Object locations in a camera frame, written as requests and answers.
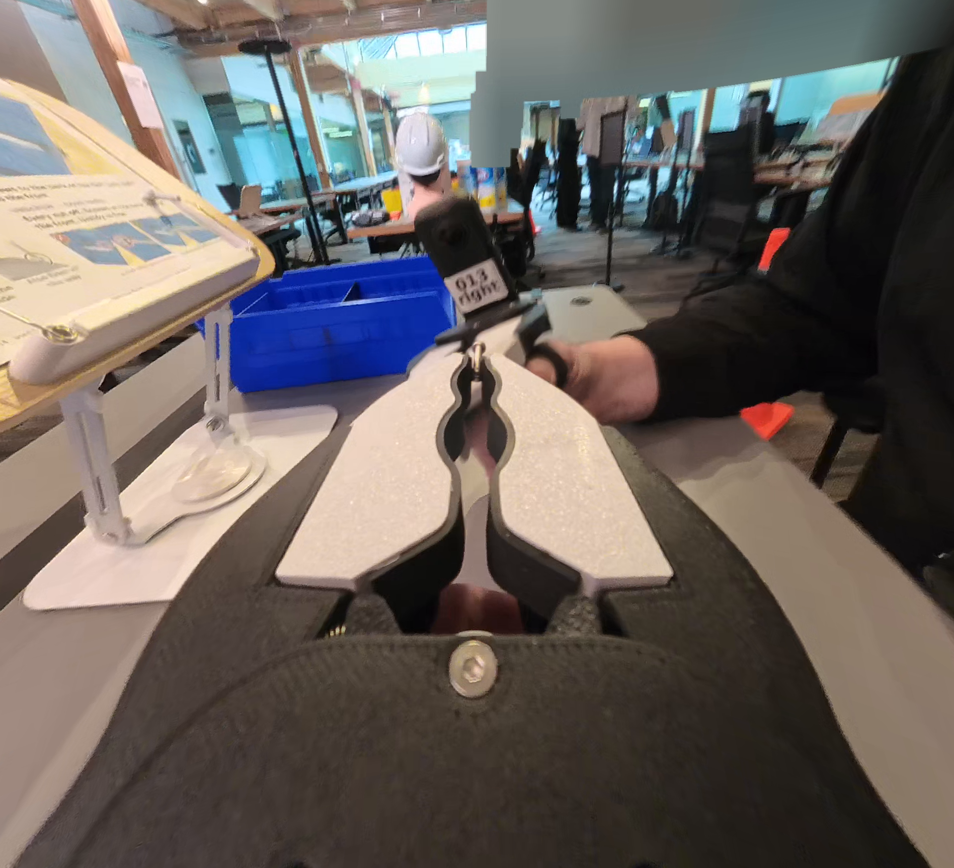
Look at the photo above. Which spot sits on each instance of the wooden document stand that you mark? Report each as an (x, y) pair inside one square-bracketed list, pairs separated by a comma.
[(89, 570)]

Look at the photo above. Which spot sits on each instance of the small grey table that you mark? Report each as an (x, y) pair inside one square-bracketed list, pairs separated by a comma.
[(589, 313)]

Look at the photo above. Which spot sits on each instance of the person's black clothing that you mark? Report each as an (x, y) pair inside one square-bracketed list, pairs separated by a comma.
[(917, 480)]

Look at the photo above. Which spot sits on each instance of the yellow wipes container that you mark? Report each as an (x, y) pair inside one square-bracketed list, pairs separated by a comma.
[(484, 186)]

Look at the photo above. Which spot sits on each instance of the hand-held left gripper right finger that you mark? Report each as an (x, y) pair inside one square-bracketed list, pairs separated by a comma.
[(574, 488)]

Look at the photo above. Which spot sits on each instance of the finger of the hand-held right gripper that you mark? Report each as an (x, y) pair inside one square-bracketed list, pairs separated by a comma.
[(507, 316)]

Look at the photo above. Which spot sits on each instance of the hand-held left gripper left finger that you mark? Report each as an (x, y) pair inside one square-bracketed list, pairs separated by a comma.
[(380, 488)]

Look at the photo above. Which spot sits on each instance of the printed instruction sheet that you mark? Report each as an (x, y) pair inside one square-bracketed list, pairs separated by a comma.
[(97, 227)]

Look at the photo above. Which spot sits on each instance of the wooden work table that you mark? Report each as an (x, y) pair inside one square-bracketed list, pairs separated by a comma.
[(387, 227)]

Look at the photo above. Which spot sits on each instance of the white paper notice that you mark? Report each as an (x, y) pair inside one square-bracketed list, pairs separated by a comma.
[(139, 93)]

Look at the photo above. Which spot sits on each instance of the person's right forearm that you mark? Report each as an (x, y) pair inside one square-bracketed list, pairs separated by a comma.
[(782, 331)]

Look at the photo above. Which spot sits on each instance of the white hard hat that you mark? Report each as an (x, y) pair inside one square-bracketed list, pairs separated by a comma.
[(421, 145)]

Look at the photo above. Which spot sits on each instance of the orange cone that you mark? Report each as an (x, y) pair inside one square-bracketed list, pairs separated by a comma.
[(775, 249), (768, 419)]

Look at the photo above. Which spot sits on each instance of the blue plastic bin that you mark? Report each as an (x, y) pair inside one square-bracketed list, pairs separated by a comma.
[(335, 346)]

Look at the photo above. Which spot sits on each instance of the person's right hand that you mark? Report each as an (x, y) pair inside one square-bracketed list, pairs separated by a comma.
[(607, 380)]

